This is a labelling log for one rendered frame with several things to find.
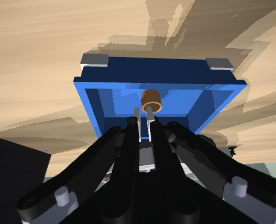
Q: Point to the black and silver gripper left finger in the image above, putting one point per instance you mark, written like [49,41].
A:
[55,199]

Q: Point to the dark grey metal bushing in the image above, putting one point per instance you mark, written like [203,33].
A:
[107,176]

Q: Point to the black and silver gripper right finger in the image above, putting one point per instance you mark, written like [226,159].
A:
[248,190]

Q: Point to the blue open crate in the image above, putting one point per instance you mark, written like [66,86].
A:
[192,91]

